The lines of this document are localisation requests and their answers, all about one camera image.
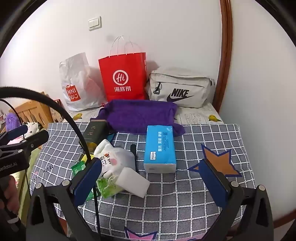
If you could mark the red paper bag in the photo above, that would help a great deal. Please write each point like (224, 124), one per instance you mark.
(122, 76)

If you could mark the blue tissue pack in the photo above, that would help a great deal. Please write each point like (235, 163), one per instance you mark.
(159, 148)

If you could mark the white floral cloth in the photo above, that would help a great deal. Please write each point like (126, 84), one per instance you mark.
(32, 127)

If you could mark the green sachet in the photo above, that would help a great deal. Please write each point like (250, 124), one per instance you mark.
(77, 168)

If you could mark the brown wooden door frame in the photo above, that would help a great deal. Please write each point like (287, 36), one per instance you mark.
(225, 58)

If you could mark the purple plush toy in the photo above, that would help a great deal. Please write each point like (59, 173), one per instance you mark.
(11, 120)

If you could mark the teal cloth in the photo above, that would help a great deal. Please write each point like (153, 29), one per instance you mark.
(111, 137)

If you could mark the beige waist bag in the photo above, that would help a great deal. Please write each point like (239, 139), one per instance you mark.
(180, 88)

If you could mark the white printed sock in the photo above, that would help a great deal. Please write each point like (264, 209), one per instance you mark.
(115, 160)

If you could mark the light green crumpled wrapper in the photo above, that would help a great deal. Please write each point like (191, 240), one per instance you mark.
(107, 188)

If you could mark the purple towel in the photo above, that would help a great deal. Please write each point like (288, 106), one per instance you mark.
(138, 113)

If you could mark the light green sheet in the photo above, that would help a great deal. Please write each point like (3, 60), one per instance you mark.
(23, 199)

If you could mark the white sponge block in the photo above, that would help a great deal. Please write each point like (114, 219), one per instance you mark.
(133, 182)

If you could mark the dark green tin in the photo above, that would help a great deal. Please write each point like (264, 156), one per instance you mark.
(94, 132)

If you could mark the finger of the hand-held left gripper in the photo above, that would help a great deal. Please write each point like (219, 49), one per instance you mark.
(34, 140)
(16, 132)

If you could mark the grey checked blanket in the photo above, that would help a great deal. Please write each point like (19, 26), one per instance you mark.
(185, 197)

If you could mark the white wall switch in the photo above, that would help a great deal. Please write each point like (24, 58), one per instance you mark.
(94, 23)

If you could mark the white plastic shopping bag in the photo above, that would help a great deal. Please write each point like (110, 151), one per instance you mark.
(74, 81)

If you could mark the patterned box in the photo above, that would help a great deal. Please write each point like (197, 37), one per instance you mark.
(56, 113)

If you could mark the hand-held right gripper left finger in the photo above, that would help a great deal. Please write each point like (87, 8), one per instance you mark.
(86, 182)

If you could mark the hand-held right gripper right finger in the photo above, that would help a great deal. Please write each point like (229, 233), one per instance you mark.
(215, 183)

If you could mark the person's left hand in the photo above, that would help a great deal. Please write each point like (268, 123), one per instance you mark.
(11, 192)

